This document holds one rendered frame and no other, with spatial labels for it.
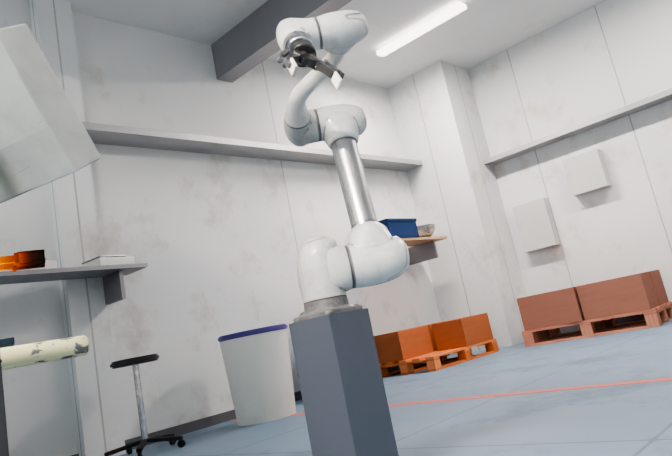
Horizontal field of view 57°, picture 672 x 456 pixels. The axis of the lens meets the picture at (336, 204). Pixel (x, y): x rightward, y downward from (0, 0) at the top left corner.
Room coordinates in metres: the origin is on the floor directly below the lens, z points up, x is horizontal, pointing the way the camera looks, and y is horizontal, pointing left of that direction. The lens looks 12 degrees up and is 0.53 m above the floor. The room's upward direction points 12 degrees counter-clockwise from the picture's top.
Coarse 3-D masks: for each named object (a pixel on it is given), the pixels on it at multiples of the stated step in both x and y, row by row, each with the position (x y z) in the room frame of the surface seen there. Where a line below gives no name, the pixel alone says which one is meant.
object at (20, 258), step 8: (0, 256) 1.98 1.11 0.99; (8, 256) 1.99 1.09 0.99; (16, 256) 1.99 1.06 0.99; (24, 256) 2.02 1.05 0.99; (32, 256) 2.04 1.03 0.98; (40, 256) 2.05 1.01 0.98; (0, 264) 2.00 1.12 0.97; (16, 264) 2.02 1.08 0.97; (24, 264) 2.02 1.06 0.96; (32, 264) 2.05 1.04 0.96
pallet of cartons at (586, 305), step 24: (576, 288) 6.64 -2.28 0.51; (600, 288) 6.50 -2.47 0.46; (624, 288) 6.37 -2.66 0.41; (648, 288) 6.41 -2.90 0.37; (528, 312) 6.97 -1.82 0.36; (552, 312) 6.81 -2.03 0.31; (576, 312) 6.66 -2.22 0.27; (600, 312) 6.54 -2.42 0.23; (624, 312) 6.41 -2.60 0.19; (648, 312) 6.28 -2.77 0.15; (528, 336) 7.00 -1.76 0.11; (552, 336) 7.67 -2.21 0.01; (576, 336) 6.75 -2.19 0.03
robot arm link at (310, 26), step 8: (280, 24) 1.80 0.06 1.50; (288, 24) 1.76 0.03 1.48; (296, 24) 1.76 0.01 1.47; (304, 24) 1.76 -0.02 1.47; (312, 24) 1.77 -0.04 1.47; (280, 32) 1.77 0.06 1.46; (288, 32) 1.74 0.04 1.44; (312, 32) 1.77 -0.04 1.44; (320, 32) 1.77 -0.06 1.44; (280, 40) 1.77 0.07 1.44; (312, 40) 1.78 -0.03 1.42; (320, 40) 1.79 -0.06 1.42; (280, 48) 1.80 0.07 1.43; (320, 48) 1.82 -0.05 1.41
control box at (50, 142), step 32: (0, 32) 0.99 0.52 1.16; (0, 64) 1.02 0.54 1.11; (32, 64) 1.04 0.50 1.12; (0, 96) 1.06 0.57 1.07; (32, 96) 1.04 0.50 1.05; (64, 96) 1.10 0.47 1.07; (0, 128) 1.10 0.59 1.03; (32, 128) 1.08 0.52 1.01; (64, 128) 1.09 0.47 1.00; (0, 160) 1.14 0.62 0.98; (32, 160) 1.12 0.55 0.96; (64, 160) 1.10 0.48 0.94; (96, 160) 1.16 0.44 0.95; (0, 192) 1.19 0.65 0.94
